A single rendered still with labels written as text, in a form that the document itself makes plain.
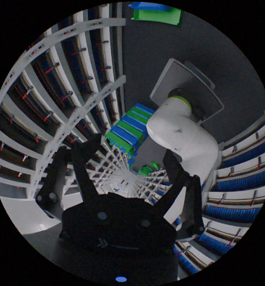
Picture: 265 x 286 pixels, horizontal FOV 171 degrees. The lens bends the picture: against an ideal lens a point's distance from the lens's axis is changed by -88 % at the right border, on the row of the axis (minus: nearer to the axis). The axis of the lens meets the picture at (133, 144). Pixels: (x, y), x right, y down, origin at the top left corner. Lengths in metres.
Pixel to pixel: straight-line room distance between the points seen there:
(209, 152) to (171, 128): 0.14
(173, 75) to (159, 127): 0.26
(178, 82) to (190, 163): 0.33
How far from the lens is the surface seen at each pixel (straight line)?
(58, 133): 0.84
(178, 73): 0.45
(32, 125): 0.71
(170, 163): 0.17
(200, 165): 0.31
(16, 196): 1.25
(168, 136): 0.29
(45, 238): 0.20
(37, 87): 0.63
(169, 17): 0.78
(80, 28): 0.69
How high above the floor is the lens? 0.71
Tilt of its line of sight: 16 degrees down
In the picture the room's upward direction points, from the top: 141 degrees counter-clockwise
